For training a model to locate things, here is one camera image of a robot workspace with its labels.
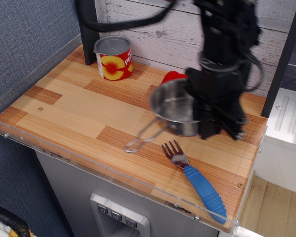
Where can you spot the grey toy fridge cabinet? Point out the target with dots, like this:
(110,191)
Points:
(95,206)

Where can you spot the clear acrylic table guard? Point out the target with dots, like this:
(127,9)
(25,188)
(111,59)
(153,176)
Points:
(167,185)

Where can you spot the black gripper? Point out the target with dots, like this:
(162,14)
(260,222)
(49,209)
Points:
(216,92)

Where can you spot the red yellow peaches can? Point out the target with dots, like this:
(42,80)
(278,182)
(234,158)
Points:
(114,57)

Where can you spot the yellow object bottom left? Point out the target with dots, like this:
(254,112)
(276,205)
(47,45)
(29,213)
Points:
(20,233)

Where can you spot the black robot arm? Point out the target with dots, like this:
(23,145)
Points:
(230,31)

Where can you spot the white toy sink unit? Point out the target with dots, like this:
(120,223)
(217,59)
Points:
(276,158)

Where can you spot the red toy bell pepper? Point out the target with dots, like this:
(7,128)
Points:
(173,75)

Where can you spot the fork with blue handle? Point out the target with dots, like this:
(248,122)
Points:
(209,196)

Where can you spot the small steel pot with handle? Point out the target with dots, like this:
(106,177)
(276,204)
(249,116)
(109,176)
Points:
(173,107)

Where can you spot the dark grey right post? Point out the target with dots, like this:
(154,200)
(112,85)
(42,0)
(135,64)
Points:
(280,71)

